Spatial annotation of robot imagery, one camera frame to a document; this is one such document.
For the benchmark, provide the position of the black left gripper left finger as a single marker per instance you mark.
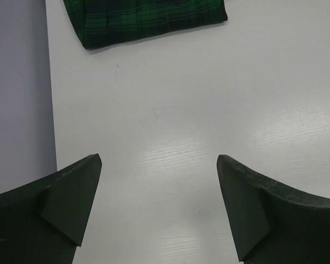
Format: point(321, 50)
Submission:
point(44, 221)

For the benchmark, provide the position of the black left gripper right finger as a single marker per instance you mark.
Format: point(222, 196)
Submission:
point(272, 222)

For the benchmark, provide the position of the green plaid folded skirt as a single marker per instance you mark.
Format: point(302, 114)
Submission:
point(100, 24)

